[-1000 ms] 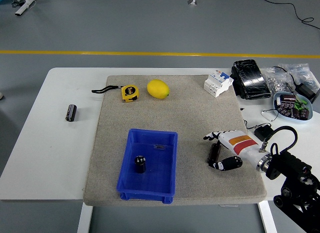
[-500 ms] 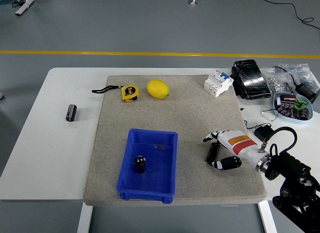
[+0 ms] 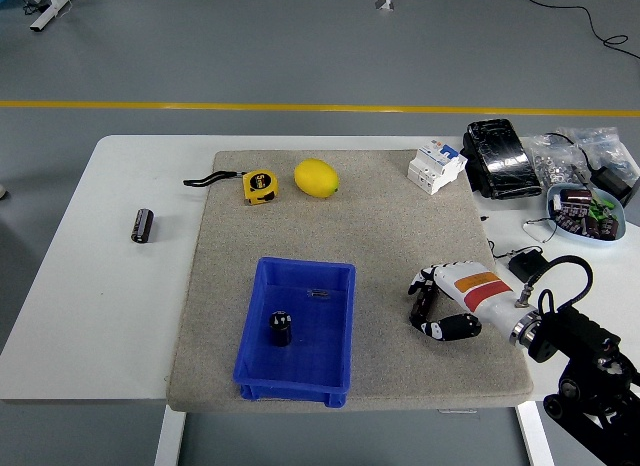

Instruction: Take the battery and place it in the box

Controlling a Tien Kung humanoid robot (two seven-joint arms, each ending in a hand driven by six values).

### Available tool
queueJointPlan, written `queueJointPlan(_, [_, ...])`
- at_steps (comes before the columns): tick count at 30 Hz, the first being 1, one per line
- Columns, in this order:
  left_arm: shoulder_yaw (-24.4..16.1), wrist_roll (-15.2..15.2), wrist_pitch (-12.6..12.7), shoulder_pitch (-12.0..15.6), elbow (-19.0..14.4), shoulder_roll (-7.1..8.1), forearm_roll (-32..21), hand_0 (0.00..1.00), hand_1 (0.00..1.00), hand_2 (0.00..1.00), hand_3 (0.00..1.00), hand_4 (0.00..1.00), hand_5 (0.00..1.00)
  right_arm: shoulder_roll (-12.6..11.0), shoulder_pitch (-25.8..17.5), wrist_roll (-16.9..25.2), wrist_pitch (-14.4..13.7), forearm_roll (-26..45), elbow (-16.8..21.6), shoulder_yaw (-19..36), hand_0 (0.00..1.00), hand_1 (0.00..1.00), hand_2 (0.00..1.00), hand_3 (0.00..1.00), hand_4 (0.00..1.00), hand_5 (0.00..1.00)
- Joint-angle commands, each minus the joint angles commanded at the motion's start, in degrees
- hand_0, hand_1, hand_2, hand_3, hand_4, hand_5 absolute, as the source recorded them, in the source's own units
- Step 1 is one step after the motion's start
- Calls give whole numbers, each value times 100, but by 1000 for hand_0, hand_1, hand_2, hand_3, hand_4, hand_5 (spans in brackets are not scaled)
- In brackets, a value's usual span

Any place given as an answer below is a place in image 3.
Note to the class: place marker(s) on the large black power adapter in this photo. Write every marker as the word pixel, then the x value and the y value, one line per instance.
pixel 612 178

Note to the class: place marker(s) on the white circuit breaker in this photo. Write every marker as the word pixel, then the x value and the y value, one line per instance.
pixel 432 168

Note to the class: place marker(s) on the grey-brown felt mat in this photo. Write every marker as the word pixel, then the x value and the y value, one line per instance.
pixel 380 211

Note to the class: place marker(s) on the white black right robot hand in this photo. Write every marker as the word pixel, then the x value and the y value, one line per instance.
pixel 480 291

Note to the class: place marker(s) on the light blue bowl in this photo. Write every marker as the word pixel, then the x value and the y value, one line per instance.
pixel 585 241

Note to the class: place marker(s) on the black wrapped device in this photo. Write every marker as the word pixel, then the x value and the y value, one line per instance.
pixel 502 161

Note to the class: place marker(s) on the short dark battery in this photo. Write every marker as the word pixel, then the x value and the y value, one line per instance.
pixel 280 331

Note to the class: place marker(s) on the small metal clip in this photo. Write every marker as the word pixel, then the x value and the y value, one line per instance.
pixel 319 293

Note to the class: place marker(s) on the yellow lemon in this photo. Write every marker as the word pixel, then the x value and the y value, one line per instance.
pixel 316 178

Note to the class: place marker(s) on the clear bag of metal nuts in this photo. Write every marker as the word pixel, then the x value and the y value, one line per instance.
pixel 547 163

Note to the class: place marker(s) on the clear bag of blue parts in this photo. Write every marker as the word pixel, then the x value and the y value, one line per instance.
pixel 612 146

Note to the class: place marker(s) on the white stand foot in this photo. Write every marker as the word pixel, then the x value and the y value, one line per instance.
pixel 52 8

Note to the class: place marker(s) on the fat dark brown battery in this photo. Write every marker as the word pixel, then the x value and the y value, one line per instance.
pixel 576 196

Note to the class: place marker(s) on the blue plastic box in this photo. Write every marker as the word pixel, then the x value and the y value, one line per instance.
pixel 320 346

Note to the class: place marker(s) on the white connector piece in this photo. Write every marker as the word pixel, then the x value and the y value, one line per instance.
pixel 557 203

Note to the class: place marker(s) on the long dark brown battery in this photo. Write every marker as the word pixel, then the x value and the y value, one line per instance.
pixel 422 308
pixel 142 227

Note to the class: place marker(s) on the green small parts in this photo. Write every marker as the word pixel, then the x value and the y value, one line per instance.
pixel 601 208

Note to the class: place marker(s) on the white table leg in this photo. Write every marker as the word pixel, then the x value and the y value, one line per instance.
pixel 532 436
pixel 169 436

